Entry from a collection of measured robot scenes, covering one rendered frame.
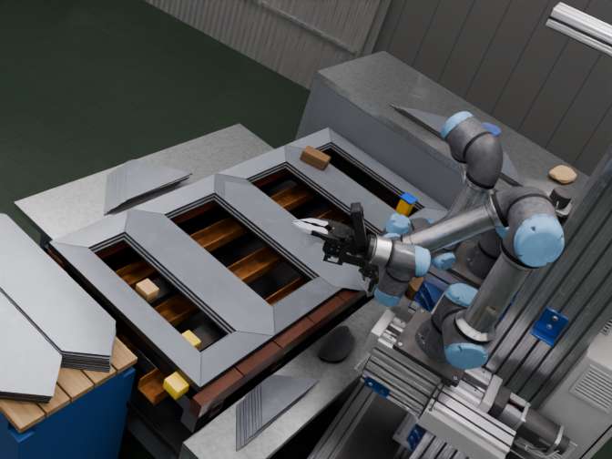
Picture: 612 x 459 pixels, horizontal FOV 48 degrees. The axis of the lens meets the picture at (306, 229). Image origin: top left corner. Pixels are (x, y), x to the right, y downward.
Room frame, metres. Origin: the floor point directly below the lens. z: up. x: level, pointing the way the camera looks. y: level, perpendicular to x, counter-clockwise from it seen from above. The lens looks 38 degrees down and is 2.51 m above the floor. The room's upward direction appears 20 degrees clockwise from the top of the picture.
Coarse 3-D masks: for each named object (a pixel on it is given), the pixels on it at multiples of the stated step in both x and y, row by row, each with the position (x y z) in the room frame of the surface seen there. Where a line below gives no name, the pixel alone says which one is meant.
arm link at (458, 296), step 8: (448, 288) 1.62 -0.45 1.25; (456, 288) 1.62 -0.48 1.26; (464, 288) 1.63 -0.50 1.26; (472, 288) 1.65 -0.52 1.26; (448, 296) 1.59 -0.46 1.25; (456, 296) 1.57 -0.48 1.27; (464, 296) 1.59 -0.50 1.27; (472, 296) 1.60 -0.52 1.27; (440, 304) 1.60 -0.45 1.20; (448, 304) 1.57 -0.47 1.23; (456, 304) 1.56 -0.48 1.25; (464, 304) 1.55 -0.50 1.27; (440, 312) 1.58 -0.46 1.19; (448, 312) 1.54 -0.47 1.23; (440, 320) 1.57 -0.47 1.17; (440, 328) 1.56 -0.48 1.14
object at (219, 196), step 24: (288, 168) 2.57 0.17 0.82; (360, 168) 2.79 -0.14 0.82; (216, 192) 2.20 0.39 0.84; (168, 216) 1.98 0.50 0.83; (240, 216) 2.12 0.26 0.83; (120, 240) 1.77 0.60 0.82; (264, 240) 2.05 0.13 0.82; (96, 288) 1.51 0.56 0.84; (120, 312) 1.45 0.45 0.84; (144, 336) 1.40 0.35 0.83; (168, 360) 1.35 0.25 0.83; (240, 360) 1.44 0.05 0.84; (192, 384) 1.30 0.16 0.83
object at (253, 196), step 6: (246, 192) 2.27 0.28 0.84; (252, 192) 2.28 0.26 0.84; (258, 192) 2.30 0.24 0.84; (234, 198) 2.21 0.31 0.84; (240, 198) 2.22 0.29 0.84; (246, 198) 2.23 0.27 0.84; (252, 198) 2.25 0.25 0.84; (258, 198) 2.26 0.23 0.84; (264, 198) 2.28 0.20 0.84; (234, 204) 2.17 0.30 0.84; (240, 204) 2.18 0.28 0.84; (246, 204) 2.19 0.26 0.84; (252, 204) 2.21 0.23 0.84; (240, 210) 2.14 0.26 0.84
